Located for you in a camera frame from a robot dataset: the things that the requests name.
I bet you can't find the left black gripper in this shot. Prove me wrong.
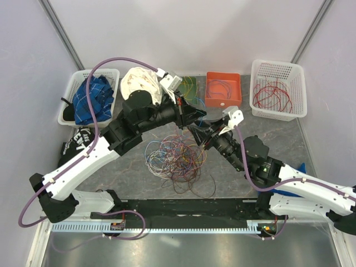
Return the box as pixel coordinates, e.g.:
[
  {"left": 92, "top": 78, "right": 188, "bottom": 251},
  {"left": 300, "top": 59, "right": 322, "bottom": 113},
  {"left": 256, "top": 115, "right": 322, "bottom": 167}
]
[{"left": 138, "top": 90, "right": 207, "bottom": 134}]

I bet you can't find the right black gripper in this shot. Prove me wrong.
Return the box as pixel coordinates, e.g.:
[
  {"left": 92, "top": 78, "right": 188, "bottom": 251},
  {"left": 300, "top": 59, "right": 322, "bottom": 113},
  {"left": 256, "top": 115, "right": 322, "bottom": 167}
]
[{"left": 187, "top": 117, "right": 245, "bottom": 171}]

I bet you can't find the blue wire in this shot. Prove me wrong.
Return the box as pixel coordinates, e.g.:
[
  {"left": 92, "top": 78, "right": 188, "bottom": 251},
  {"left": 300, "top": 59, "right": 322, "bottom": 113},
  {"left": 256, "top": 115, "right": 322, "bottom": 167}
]
[
  {"left": 207, "top": 79, "right": 233, "bottom": 99},
  {"left": 194, "top": 96, "right": 212, "bottom": 126}
]

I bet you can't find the yellow wire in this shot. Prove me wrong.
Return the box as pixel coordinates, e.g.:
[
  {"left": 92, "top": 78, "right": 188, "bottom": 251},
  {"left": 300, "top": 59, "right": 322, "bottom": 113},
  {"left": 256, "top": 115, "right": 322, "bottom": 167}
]
[{"left": 179, "top": 76, "right": 200, "bottom": 101}]

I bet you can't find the multicolour wire pile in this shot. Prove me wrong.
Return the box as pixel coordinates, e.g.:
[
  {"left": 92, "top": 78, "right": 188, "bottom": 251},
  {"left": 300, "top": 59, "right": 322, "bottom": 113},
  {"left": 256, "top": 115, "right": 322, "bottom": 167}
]
[{"left": 144, "top": 127, "right": 216, "bottom": 199}]

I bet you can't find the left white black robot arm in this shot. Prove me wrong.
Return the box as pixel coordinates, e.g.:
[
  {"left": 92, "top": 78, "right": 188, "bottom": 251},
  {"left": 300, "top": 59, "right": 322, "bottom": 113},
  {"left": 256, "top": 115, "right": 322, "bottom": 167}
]
[{"left": 29, "top": 90, "right": 206, "bottom": 223}]

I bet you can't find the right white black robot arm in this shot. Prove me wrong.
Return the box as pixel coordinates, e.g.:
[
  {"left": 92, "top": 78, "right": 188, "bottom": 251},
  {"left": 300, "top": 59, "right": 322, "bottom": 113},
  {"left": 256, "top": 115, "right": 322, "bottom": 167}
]
[{"left": 187, "top": 118, "right": 355, "bottom": 235}]

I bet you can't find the green drawer box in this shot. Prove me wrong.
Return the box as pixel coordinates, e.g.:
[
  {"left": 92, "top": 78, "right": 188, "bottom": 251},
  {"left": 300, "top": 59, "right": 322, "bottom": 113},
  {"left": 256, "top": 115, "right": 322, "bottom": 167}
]
[{"left": 177, "top": 76, "right": 197, "bottom": 105}]

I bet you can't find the orange drawer box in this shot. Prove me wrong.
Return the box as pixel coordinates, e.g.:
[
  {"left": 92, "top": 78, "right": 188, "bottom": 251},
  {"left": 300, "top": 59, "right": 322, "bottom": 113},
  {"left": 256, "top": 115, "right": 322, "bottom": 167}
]
[{"left": 205, "top": 71, "right": 242, "bottom": 108}]

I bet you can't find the cream white cloth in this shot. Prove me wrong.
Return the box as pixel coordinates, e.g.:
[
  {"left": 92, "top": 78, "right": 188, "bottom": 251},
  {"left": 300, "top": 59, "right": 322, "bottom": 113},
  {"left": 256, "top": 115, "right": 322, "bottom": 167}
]
[{"left": 120, "top": 67, "right": 162, "bottom": 104}]

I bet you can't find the left white plastic basket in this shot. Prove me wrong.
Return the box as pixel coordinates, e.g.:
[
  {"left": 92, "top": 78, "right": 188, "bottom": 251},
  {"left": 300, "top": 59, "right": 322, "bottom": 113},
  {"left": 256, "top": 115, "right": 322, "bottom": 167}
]
[{"left": 57, "top": 68, "right": 120, "bottom": 128}]

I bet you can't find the white plastic basket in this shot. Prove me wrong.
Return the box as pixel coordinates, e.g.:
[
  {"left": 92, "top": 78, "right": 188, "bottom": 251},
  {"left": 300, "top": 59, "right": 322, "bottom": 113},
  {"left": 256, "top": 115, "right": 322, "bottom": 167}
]
[
  {"left": 57, "top": 68, "right": 120, "bottom": 128},
  {"left": 249, "top": 59, "right": 308, "bottom": 122}
]

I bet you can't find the right white plastic basket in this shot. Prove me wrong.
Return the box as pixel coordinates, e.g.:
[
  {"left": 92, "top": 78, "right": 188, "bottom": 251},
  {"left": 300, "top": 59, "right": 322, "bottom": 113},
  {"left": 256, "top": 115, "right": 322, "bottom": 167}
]
[{"left": 249, "top": 59, "right": 308, "bottom": 122}]

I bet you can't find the blue plaid cloth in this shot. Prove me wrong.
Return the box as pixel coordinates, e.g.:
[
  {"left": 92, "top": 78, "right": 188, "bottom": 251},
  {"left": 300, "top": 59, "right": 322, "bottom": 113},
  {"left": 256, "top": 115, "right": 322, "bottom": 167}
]
[{"left": 72, "top": 75, "right": 114, "bottom": 125}]

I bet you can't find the black printed t-shirt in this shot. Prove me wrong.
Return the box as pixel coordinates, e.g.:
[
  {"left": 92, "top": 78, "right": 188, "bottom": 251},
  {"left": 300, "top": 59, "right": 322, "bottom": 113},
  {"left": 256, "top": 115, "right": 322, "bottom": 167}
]
[{"left": 57, "top": 127, "right": 95, "bottom": 167}]

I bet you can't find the black cloth in basket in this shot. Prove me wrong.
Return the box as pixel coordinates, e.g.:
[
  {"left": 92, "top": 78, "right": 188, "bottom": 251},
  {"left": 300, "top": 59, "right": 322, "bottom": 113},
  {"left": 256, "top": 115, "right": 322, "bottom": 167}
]
[{"left": 61, "top": 97, "right": 75, "bottom": 122}]

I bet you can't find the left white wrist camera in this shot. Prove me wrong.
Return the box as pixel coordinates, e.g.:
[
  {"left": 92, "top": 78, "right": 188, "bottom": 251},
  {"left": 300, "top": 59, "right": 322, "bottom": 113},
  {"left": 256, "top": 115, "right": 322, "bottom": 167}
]
[{"left": 156, "top": 68, "right": 182, "bottom": 104}]

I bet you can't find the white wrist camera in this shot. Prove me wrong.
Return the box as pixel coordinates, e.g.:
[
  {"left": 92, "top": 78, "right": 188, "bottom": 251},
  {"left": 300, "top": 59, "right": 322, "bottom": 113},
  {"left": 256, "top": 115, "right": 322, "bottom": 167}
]
[
  {"left": 156, "top": 68, "right": 182, "bottom": 104},
  {"left": 219, "top": 106, "right": 244, "bottom": 136}
]

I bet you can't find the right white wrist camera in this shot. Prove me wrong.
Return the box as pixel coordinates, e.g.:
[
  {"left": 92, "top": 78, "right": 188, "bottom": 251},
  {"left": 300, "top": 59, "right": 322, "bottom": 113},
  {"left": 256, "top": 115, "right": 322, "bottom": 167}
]
[{"left": 219, "top": 106, "right": 244, "bottom": 136}]

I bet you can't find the red wire in basket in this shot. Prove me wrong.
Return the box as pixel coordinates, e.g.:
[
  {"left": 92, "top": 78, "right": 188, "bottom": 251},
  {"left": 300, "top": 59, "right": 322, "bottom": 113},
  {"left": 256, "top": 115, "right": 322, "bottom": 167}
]
[{"left": 252, "top": 63, "right": 294, "bottom": 114}]

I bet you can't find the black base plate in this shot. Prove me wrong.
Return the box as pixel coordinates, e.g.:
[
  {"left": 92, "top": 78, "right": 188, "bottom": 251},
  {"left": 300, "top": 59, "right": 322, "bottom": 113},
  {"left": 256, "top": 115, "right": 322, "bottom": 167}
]
[{"left": 90, "top": 196, "right": 287, "bottom": 220}]

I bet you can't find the light blue cable duct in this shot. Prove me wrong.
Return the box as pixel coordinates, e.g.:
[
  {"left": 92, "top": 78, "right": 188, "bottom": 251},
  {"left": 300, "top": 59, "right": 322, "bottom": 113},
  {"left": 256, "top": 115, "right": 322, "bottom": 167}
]
[{"left": 51, "top": 221, "right": 262, "bottom": 234}]

